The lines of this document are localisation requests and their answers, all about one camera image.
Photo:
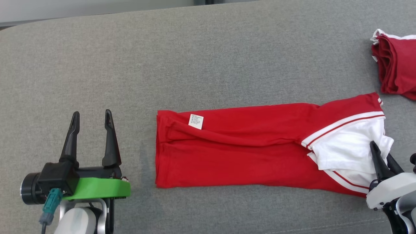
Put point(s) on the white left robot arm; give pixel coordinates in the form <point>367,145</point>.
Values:
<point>78,221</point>

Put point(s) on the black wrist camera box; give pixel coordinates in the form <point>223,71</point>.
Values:
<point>58,177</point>
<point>413,159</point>

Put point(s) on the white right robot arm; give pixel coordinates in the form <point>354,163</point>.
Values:
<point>404,214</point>

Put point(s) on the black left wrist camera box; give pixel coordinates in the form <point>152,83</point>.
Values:
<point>58,177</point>

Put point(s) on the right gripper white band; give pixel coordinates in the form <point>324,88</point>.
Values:
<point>390,191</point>

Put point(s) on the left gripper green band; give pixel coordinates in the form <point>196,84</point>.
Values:
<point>97,188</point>

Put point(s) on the red and white shirt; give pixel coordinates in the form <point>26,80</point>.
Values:
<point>227,156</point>

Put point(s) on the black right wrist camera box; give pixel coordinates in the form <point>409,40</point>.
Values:
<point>413,159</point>

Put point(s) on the red shorts with white trim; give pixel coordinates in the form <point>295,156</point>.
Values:
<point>399,65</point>

